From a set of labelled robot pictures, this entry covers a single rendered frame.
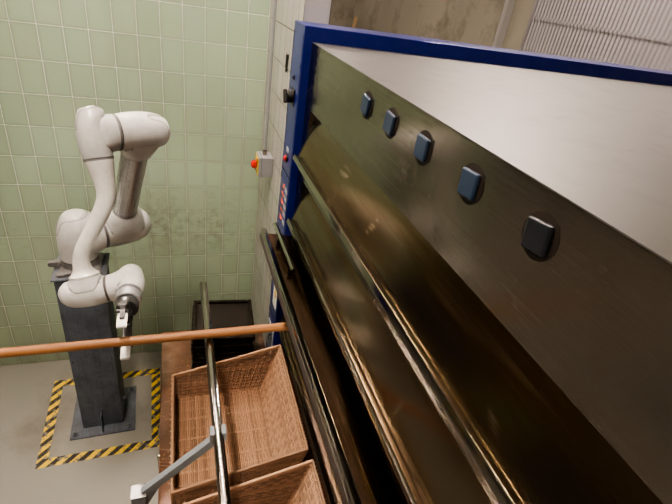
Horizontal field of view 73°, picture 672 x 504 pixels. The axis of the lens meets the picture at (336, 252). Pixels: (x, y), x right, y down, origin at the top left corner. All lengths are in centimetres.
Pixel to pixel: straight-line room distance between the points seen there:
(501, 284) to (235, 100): 204
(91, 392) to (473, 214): 237
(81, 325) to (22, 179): 80
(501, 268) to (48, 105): 227
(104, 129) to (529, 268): 151
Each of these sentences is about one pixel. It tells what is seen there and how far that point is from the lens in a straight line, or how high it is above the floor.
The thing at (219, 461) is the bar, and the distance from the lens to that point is 135.
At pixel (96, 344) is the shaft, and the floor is 120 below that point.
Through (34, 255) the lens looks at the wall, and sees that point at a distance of 298.
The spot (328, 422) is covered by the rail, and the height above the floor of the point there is 143.
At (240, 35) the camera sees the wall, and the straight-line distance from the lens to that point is 250.
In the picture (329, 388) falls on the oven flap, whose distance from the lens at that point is 121.
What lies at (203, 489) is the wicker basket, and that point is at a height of 72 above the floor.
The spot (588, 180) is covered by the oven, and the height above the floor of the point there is 210.
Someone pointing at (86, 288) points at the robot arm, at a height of 121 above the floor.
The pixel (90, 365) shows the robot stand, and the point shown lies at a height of 47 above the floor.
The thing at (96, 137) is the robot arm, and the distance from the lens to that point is 182.
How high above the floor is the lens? 228
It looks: 30 degrees down
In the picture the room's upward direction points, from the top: 10 degrees clockwise
